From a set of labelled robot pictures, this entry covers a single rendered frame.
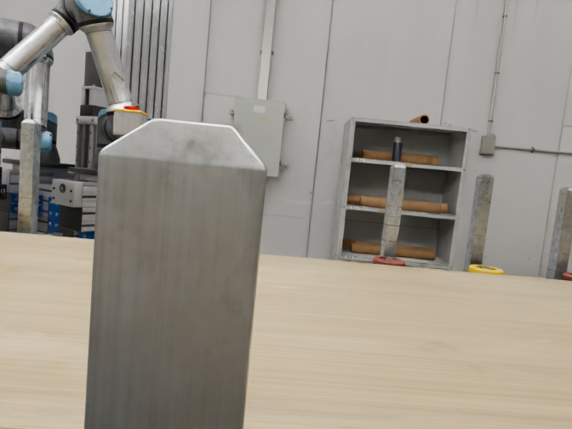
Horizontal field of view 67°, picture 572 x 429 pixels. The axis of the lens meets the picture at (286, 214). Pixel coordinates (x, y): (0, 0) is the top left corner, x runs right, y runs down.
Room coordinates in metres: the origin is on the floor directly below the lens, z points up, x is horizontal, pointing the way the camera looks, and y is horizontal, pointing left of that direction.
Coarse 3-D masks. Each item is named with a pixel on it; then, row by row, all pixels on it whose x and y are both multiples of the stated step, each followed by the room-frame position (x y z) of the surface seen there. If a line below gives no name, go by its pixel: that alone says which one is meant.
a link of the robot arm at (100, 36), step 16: (64, 0) 1.50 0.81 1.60; (80, 0) 1.41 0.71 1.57; (96, 0) 1.44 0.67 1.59; (112, 0) 1.48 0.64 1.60; (80, 16) 1.45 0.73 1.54; (96, 16) 1.45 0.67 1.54; (96, 32) 1.48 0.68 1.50; (96, 48) 1.49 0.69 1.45; (112, 48) 1.51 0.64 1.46; (96, 64) 1.51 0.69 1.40; (112, 64) 1.51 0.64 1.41; (112, 80) 1.52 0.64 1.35; (112, 96) 1.53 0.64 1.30; (128, 96) 1.56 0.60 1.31; (112, 112) 1.53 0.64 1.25; (112, 128) 1.56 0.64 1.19
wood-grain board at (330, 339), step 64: (0, 256) 0.75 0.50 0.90; (64, 256) 0.80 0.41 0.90; (0, 320) 0.47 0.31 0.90; (64, 320) 0.49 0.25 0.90; (256, 320) 0.55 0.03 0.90; (320, 320) 0.58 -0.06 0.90; (384, 320) 0.60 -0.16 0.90; (448, 320) 0.63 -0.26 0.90; (512, 320) 0.67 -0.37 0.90; (0, 384) 0.34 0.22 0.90; (64, 384) 0.35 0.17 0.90; (256, 384) 0.38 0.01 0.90; (320, 384) 0.39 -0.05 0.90; (384, 384) 0.41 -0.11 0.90; (448, 384) 0.42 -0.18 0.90; (512, 384) 0.44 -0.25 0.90
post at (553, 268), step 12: (564, 192) 1.23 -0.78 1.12; (564, 204) 1.23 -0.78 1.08; (564, 216) 1.22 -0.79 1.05; (564, 228) 1.22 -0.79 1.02; (552, 240) 1.25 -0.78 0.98; (564, 240) 1.22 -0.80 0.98; (552, 252) 1.24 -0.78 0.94; (564, 252) 1.22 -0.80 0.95; (552, 264) 1.24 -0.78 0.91; (564, 264) 1.22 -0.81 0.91; (552, 276) 1.23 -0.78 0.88
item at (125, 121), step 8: (120, 112) 1.14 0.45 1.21; (128, 112) 1.14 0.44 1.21; (136, 112) 1.15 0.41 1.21; (144, 112) 1.18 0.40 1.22; (120, 120) 1.14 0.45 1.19; (128, 120) 1.14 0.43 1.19; (136, 120) 1.14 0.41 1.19; (144, 120) 1.18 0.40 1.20; (120, 128) 1.14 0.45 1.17; (128, 128) 1.14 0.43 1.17; (136, 128) 1.14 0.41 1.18; (120, 136) 1.19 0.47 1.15
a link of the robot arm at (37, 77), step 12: (24, 24) 1.62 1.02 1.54; (24, 36) 1.61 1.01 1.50; (48, 60) 1.65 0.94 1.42; (36, 72) 1.61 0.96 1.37; (48, 72) 1.65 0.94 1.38; (36, 84) 1.60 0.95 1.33; (48, 84) 1.64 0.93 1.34; (36, 96) 1.59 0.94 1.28; (48, 96) 1.63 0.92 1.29; (24, 108) 1.59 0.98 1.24; (36, 108) 1.58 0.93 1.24; (24, 120) 1.57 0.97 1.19; (36, 120) 1.57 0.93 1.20; (48, 132) 1.59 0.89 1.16; (48, 144) 1.57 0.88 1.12
